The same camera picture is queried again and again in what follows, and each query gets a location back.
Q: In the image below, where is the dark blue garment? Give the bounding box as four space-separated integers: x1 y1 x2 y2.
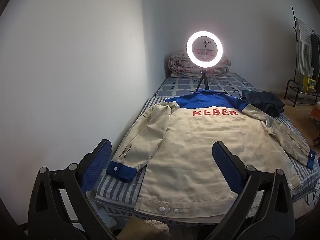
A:
241 90 285 117

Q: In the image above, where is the black metal clothes rack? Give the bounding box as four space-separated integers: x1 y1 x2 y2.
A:
284 6 320 107

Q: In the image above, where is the beige and blue work jacket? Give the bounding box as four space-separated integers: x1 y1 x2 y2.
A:
96 90 317 222

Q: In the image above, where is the olive cloth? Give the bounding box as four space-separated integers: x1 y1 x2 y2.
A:
117 216 155 240

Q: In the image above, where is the yellow box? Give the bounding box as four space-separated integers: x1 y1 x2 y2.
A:
302 76 316 93

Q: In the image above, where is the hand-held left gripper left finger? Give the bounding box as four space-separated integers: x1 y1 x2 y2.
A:
28 139 118 240

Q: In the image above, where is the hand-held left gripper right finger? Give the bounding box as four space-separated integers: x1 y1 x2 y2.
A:
205 141 295 240

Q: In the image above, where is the orange basket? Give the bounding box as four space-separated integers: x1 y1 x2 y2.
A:
309 101 320 120

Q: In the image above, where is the striped hanging cloth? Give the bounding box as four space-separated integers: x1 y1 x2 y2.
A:
296 17 313 77

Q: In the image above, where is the black cable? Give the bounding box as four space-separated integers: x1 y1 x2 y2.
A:
216 85 244 98

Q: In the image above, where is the dark hanging garment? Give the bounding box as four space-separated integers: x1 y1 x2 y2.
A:
310 33 320 78

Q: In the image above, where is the beige fuzzy cloth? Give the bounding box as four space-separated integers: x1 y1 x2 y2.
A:
144 219 170 233

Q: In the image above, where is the blue checkered bed sheet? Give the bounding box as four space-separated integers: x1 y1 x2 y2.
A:
154 72 259 98

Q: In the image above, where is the ring light on tripod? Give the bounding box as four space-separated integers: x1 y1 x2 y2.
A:
186 31 223 93

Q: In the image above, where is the folded floral quilt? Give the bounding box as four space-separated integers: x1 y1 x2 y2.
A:
168 49 231 78

